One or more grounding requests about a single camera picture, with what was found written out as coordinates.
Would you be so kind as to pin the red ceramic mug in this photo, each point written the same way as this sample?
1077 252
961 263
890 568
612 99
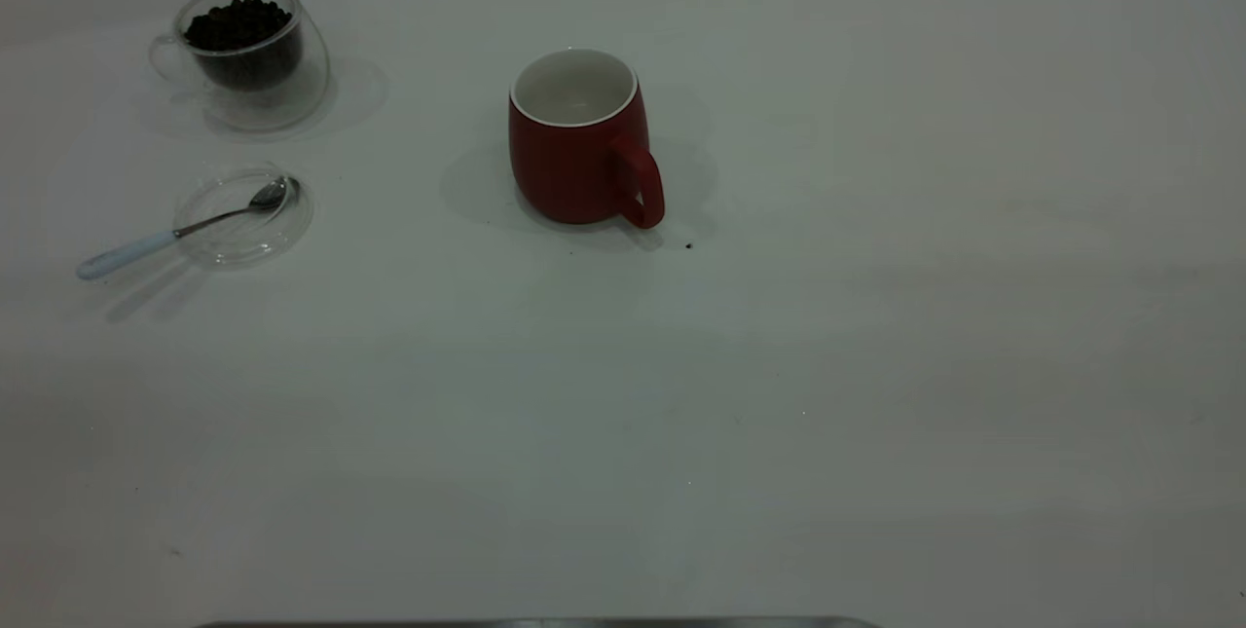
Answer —
569 170

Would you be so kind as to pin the clear glass cup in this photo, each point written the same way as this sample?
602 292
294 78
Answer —
282 97

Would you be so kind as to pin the pile of coffee beans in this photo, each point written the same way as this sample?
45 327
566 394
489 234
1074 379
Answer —
238 24

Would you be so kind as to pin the clear glass saucer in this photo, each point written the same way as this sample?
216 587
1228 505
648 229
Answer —
243 243

